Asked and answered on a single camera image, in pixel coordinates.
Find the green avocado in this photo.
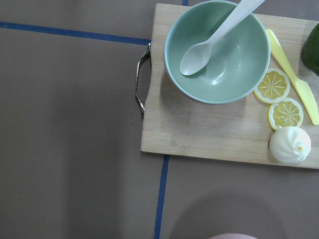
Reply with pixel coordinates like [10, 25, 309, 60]
[301, 24, 319, 76]

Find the white plastic spoon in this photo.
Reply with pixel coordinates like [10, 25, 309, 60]
[179, 0, 264, 76]

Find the yellow plastic knife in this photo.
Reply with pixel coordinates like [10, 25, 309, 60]
[266, 29, 319, 125]

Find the lemon slice lower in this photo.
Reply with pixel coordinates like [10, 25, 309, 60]
[268, 98, 304, 131]

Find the lemon slice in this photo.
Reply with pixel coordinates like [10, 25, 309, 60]
[254, 68, 291, 104]
[268, 98, 304, 131]

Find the green bowl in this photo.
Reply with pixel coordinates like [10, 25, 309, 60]
[163, 0, 270, 104]

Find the metal board handle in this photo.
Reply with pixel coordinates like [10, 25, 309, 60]
[135, 42, 152, 116]

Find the lemon slice upper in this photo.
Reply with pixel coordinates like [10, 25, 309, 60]
[254, 68, 291, 104]

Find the wooden cutting board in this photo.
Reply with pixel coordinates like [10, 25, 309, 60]
[141, 3, 319, 169]

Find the white steamed bun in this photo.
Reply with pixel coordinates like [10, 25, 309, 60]
[269, 126, 311, 165]

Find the pink cup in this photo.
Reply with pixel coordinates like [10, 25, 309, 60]
[208, 233, 254, 239]

